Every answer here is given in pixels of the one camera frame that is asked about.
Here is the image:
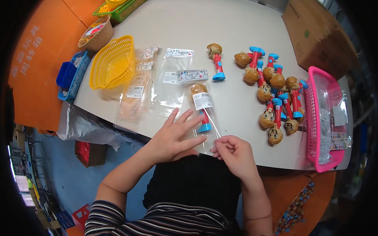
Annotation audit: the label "clear plastic bag white label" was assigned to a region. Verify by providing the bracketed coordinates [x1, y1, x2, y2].
[185, 82, 222, 156]

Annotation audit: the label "orange plastic crate white print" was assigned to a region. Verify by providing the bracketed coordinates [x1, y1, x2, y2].
[8, 0, 106, 132]

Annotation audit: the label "orange crate with small toys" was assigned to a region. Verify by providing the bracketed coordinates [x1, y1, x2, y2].
[260, 169, 337, 236]

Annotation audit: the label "person's legs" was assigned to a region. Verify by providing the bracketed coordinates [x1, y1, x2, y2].
[143, 155, 243, 219]

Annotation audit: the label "white plastic sack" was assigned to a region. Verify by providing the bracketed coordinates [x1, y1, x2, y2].
[56, 101, 126, 151]

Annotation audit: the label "red plastic stool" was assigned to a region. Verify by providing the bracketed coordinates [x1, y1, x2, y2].
[71, 203, 91, 231]

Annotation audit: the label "pink plastic basket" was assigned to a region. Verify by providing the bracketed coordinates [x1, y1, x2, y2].
[304, 66, 347, 173]

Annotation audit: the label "cluttered storage shelf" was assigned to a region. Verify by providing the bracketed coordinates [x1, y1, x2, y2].
[8, 124, 64, 236]

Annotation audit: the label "blue plastic basket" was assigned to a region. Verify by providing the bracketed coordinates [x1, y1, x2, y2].
[56, 50, 92, 101]

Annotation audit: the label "blue plastic box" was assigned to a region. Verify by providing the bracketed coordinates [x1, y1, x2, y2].
[56, 61, 78, 89]

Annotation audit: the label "brown woven basket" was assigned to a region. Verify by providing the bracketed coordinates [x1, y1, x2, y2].
[78, 15, 115, 53]

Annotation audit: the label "person's body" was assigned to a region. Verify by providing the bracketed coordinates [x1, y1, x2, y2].
[84, 200, 237, 236]

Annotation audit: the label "colourful sticker sheets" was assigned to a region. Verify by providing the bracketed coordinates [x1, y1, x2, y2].
[328, 132, 352, 151]

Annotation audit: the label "green plastic basket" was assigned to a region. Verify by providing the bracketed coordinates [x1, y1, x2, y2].
[92, 0, 149, 24]

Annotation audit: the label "white adhesive strip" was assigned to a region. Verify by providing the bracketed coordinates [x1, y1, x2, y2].
[203, 107, 222, 140]

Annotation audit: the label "person's left hand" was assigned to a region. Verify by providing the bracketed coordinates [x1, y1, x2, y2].
[147, 108, 214, 164]

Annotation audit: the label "stack of filled clear bags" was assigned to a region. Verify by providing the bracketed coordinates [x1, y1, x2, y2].
[119, 44, 160, 122]

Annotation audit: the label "yellow plastic basket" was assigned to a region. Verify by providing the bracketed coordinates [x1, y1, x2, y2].
[89, 35, 136, 91]

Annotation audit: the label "bagged brown-haired toy figure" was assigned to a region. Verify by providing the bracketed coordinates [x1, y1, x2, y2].
[190, 83, 213, 133]

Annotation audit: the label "stack of empty clear bags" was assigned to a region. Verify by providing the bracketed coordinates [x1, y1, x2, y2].
[148, 48, 195, 118]

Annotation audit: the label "brown cardboard box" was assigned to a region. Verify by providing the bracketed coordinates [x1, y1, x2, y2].
[282, 0, 359, 81]

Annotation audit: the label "single brown-haired toy figure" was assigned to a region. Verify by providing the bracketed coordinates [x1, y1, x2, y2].
[206, 43, 226, 81]

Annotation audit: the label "person's right hand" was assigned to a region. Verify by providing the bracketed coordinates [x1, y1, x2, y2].
[211, 135, 261, 181]

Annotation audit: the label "clear bags in basket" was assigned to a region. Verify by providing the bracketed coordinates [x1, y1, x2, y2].
[312, 72, 353, 165]

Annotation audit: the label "pile of toy figures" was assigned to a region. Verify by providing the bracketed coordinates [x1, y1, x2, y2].
[234, 46, 309, 146]

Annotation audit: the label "red and brown box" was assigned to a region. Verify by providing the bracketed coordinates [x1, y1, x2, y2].
[74, 140, 108, 168]

